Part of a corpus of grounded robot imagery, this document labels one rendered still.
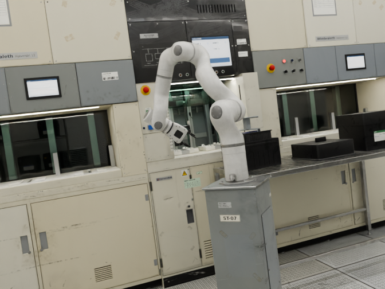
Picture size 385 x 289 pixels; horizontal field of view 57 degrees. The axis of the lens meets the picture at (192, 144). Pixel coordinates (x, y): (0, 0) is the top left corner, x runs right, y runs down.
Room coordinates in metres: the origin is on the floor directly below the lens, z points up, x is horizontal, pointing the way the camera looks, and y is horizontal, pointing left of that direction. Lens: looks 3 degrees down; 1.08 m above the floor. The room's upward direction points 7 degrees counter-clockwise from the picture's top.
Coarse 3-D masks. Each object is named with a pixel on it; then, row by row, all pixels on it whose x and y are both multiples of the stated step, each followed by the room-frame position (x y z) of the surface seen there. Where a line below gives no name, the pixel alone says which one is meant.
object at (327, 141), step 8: (296, 144) 2.38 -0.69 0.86; (304, 144) 2.30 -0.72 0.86; (312, 144) 2.23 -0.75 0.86; (320, 144) 2.19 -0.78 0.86; (328, 144) 2.21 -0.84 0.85; (336, 144) 2.23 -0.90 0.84; (344, 144) 2.25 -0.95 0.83; (352, 144) 2.27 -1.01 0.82; (296, 152) 2.39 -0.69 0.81; (304, 152) 2.31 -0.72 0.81; (312, 152) 2.23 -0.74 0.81; (320, 152) 2.19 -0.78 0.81; (328, 152) 2.21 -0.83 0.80; (336, 152) 2.22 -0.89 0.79; (344, 152) 2.24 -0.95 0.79; (352, 152) 2.26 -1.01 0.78; (312, 160) 2.23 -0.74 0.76; (320, 160) 2.18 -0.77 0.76
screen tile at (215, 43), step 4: (224, 40) 2.58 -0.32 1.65; (212, 44) 2.56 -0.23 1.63; (216, 44) 2.56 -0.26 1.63; (220, 44) 2.57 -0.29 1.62; (224, 44) 2.58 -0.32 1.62; (224, 48) 2.58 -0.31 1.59; (228, 48) 2.59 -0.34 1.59; (216, 52) 2.56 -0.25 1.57; (220, 52) 2.57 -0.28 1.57; (224, 52) 2.58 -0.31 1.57; (228, 52) 2.59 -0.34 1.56
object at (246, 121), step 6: (246, 120) 2.30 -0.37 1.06; (246, 126) 2.30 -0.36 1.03; (252, 132) 2.19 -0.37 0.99; (258, 132) 2.23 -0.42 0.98; (264, 132) 2.25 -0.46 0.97; (270, 132) 2.27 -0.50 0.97; (246, 138) 2.18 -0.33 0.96; (252, 138) 2.20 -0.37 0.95; (258, 138) 2.22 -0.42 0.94; (264, 138) 2.24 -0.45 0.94; (270, 138) 2.27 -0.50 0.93
